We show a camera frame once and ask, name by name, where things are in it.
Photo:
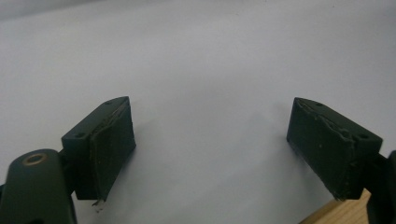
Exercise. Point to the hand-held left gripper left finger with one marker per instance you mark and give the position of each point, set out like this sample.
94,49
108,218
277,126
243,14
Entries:
106,149

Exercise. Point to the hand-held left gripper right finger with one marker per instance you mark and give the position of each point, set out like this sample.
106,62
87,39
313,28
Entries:
333,149

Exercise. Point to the grey table mat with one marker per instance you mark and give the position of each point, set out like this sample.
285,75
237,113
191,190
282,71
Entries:
202,62

